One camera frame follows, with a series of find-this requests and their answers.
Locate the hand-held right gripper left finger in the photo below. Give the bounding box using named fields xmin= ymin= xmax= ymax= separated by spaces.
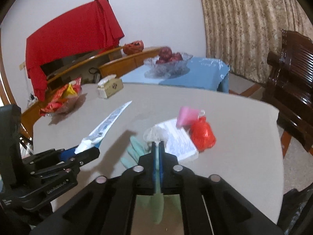
xmin=29 ymin=141 xmax=158 ymax=235

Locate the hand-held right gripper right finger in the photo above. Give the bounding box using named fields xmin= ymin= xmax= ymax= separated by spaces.
xmin=159 ymin=141 xmax=284 ymax=235

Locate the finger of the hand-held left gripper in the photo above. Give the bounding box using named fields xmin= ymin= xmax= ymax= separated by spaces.
xmin=31 ymin=147 xmax=101 ymax=177
xmin=23 ymin=147 xmax=79 ymax=168

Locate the green glove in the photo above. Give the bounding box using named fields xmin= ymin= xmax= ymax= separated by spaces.
xmin=120 ymin=136 xmax=180 ymax=224

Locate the white and blue wrapper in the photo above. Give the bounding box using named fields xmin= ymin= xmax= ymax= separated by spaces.
xmin=75 ymin=101 xmax=133 ymax=154

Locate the black trash bin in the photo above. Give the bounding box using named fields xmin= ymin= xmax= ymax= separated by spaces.
xmin=277 ymin=188 xmax=309 ymax=235

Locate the white crumpled plastic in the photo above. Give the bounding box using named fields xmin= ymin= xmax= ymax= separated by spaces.
xmin=143 ymin=125 xmax=170 ymax=150

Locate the glass snack dish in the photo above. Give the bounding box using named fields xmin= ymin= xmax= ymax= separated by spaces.
xmin=43 ymin=88 xmax=84 ymax=115

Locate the red plastic bag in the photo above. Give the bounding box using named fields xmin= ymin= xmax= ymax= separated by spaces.
xmin=189 ymin=117 xmax=217 ymax=152

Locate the pink plastic cup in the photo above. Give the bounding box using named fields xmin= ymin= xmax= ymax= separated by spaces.
xmin=176 ymin=106 xmax=205 ymax=129

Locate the yellow snack packet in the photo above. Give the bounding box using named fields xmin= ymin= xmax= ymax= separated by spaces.
xmin=62 ymin=83 xmax=78 ymax=98

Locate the tissue box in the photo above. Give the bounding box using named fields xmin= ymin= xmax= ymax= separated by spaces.
xmin=97 ymin=75 xmax=124 ymax=99

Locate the black television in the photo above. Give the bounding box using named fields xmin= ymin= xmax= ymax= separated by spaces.
xmin=40 ymin=45 xmax=118 ymax=79

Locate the blue tablecloth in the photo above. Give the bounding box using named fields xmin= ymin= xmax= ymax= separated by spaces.
xmin=121 ymin=57 xmax=230 ymax=93

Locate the glass fruit bowl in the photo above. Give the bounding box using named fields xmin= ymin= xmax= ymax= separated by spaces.
xmin=143 ymin=52 xmax=193 ymax=79

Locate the dark orange plastic bag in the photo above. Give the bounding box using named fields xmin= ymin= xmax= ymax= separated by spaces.
xmin=123 ymin=40 xmax=145 ymax=55

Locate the red cloth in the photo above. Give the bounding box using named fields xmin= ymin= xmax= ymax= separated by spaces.
xmin=26 ymin=0 xmax=125 ymax=101

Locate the dark wooden armchair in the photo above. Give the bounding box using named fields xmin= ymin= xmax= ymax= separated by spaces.
xmin=260 ymin=29 xmax=313 ymax=156

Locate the beige patterned curtain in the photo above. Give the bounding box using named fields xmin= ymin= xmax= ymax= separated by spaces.
xmin=194 ymin=0 xmax=313 ymax=84

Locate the black cable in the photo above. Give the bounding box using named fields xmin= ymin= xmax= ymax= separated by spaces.
xmin=88 ymin=67 xmax=101 ymax=82

